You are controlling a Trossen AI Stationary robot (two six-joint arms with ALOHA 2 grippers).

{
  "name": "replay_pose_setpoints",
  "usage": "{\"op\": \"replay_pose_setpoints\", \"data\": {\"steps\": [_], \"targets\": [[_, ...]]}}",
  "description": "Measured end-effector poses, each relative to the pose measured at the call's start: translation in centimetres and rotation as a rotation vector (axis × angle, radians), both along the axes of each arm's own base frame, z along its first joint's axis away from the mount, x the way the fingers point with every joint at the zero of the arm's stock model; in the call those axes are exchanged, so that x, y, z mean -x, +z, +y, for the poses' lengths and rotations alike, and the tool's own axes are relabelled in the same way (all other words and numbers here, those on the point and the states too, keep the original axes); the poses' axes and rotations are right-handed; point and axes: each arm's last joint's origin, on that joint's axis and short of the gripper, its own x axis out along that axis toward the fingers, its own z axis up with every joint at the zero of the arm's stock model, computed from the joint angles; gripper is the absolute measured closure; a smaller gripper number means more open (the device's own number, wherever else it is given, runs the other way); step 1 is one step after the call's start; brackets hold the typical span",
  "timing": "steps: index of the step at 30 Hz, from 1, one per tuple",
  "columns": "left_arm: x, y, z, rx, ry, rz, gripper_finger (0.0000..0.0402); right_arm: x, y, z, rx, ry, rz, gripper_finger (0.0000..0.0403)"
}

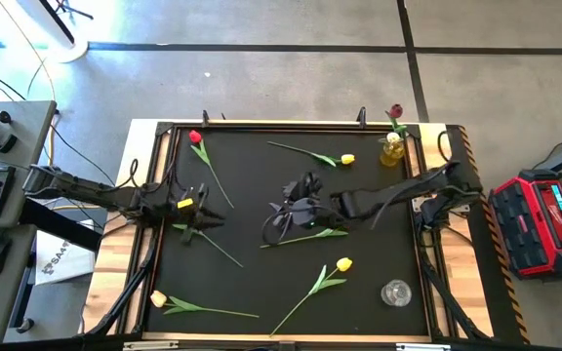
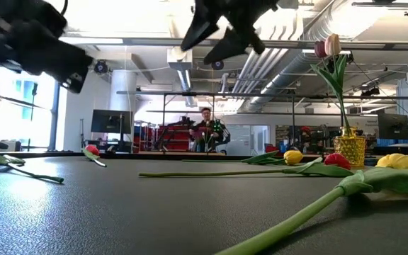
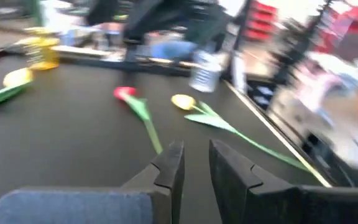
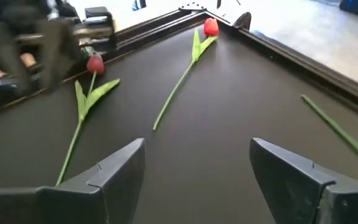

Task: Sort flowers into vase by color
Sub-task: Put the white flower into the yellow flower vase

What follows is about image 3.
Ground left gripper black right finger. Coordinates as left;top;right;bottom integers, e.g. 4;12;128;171
209;139;358;224

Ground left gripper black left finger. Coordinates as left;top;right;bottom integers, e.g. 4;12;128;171
0;139;186;224

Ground red artificial tulip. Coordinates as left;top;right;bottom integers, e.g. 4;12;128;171
112;86;164;156

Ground clear glass vase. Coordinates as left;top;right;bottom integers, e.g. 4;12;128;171
188;49;223;93

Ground yellow glass vase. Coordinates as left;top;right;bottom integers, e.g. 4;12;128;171
23;27;61;71

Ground yellow artificial tulip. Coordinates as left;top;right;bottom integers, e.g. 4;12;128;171
0;67;34;111
170;93;311;172

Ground black table mat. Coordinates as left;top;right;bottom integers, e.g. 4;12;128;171
0;55;323;224

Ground red storage rack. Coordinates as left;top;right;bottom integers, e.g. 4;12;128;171
246;1;278;42

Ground red cabinet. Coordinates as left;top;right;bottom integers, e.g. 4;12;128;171
314;5;358;54

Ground black aluminium table frame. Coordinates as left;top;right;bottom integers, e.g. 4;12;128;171
0;43;358;189

